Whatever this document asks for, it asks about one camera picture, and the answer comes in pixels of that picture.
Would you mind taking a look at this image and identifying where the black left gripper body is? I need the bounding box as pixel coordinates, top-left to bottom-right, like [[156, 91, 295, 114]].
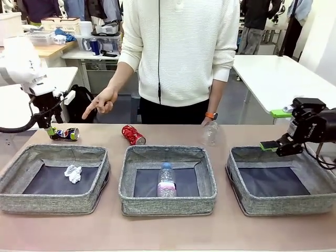
[[28, 90, 65, 116]]

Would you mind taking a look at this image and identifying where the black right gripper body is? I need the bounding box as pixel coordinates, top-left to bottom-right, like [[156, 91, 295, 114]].
[[287, 107, 336, 144]]

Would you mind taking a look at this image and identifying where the crushed blue Pepsi can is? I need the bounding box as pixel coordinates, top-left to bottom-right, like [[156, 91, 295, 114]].
[[49, 127, 80, 142]]

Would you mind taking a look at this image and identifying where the white paper ball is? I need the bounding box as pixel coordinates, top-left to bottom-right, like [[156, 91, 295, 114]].
[[64, 164, 83, 184]]

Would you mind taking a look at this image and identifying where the crushed clear plastic bottle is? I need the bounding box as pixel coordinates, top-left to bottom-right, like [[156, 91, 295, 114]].
[[201, 120, 219, 146]]

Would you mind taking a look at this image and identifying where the crushed red soda can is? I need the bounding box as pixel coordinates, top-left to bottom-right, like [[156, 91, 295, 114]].
[[121, 124, 146, 146]]

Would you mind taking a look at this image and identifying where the pink label water bottle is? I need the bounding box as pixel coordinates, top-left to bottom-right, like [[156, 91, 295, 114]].
[[156, 162, 177, 198]]

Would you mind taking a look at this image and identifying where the person's right forearm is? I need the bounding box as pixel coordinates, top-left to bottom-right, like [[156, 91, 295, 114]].
[[106, 61, 137, 92]]

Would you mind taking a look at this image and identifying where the person's left forearm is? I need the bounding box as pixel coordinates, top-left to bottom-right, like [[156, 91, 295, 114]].
[[208, 78, 229, 115]]

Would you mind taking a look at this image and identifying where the person's right hand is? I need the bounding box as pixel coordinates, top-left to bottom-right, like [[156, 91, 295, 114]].
[[81, 86, 119, 121]]

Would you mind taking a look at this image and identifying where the black backpack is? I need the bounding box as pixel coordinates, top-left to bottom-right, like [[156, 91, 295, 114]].
[[64, 84, 98, 124]]

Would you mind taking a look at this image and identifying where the large white desk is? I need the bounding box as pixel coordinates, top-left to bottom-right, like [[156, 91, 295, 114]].
[[232, 55, 336, 124]]

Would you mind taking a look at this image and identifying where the wooden top table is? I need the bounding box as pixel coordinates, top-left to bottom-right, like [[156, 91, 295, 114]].
[[34, 40, 77, 69]]

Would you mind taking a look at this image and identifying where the white shelf table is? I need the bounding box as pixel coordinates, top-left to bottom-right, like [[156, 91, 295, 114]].
[[60, 49, 123, 95]]

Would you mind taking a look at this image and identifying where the grey fabric basket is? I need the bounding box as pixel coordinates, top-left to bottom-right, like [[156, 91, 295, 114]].
[[118, 145, 218, 216], [0, 143, 111, 215], [225, 145, 336, 216]]

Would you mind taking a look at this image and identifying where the clear plastic basket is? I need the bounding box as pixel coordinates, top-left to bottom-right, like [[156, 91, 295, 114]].
[[26, 31, 55, 47]]

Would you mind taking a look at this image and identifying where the blue cloth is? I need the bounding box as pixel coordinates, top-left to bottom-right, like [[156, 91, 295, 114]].
[[54, 28, 77, 43]]

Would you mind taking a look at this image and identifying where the blue drink bottle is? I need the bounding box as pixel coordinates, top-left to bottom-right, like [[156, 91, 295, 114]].
[[89, 38, 101, 56]]

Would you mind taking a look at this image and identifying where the cream slatted crate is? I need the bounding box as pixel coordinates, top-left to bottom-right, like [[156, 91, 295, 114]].
[[40, 17, 80, 36]]

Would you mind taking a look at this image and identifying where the white background workbench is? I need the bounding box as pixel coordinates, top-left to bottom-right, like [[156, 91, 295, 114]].
[[237, 22, 287, 55]]

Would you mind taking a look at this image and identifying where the white storage box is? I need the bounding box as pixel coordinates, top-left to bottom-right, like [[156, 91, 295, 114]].
[[0, 12, 23, 47]]

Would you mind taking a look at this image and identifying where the clear storage bin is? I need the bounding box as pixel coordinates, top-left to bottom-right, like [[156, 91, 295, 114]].
[[75, 35, 122, 52]]

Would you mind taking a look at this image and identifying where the bystander in light blue shirt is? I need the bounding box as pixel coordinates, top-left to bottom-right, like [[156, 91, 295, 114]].
[[282, 0, 313, 58]]

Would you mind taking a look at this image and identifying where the dark purple hanging jacket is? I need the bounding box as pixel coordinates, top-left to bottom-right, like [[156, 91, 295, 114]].
[[22, 0, 62, 23]]

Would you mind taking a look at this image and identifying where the white grey desktop device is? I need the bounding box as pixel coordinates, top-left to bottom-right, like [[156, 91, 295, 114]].
[[91, 23, 121, 37]]

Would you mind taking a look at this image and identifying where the blue hanging shirt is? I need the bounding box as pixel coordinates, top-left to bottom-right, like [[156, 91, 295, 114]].
[[62, 0, 86, 22]]

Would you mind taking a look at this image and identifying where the bystander in dark jacket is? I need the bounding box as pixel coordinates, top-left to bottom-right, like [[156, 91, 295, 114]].
[[240, 0, 281, 55]]

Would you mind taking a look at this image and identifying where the dark hanging coat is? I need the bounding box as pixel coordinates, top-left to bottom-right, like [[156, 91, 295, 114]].
[[85, 0, 123, 24]]

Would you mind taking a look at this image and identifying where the person in white sweater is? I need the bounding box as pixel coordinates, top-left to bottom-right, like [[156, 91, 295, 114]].
[[118, 0, 241, 125]]

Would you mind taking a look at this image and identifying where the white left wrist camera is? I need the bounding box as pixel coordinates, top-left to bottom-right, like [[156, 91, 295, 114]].
[[54, 89, 76, 106]]

